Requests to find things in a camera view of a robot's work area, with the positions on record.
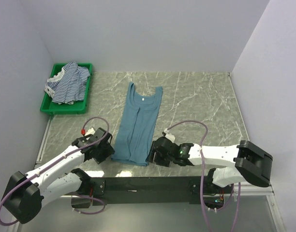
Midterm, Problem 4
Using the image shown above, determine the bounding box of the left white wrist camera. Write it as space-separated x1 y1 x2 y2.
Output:
81 127 95 136

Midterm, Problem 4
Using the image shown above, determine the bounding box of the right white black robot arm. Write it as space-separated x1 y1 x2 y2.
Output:
147 136 273 193

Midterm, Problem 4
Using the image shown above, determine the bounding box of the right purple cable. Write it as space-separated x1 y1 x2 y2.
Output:
166 120 242 232

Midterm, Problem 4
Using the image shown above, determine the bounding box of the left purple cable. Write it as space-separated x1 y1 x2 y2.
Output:
0 116 111 227

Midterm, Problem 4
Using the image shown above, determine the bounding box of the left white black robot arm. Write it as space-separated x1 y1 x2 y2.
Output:
2 128 114 224

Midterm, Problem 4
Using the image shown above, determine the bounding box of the purple cable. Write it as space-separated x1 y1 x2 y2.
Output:
0 116 111 227
166 120 242 232

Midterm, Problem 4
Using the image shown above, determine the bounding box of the green plastic tray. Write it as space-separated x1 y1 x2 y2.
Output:
40 63 93 115

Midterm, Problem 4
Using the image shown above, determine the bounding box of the aluminium frame rail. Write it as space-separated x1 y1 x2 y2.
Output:
6 185 286 232

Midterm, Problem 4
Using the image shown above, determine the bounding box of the blue white striped tank top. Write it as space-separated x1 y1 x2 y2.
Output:
44 61 90 104

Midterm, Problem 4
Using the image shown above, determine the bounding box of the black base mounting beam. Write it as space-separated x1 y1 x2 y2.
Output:
70 176 233 209

